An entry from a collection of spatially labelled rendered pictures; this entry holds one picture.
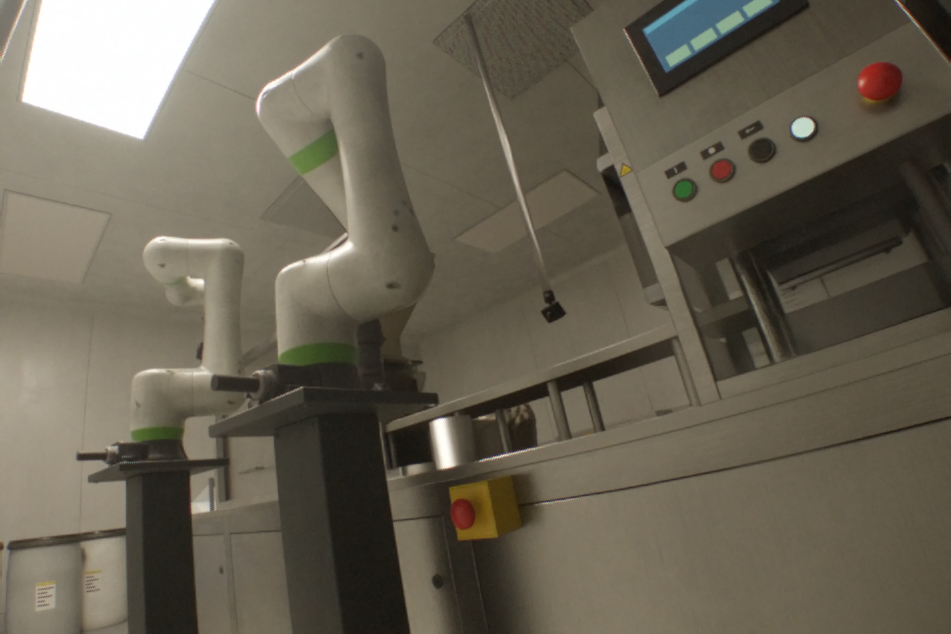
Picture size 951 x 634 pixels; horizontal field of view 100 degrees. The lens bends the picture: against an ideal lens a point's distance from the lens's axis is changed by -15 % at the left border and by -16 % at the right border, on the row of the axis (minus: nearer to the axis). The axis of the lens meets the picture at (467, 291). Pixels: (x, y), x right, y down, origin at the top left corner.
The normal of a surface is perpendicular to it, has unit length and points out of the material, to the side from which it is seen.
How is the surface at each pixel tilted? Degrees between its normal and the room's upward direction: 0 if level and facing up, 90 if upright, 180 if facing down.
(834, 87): 90
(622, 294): 90
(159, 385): 88
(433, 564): 90
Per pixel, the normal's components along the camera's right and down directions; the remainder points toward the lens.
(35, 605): 0.51, -0.40
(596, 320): -0.66, -0.15
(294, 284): -0.45, -0.26
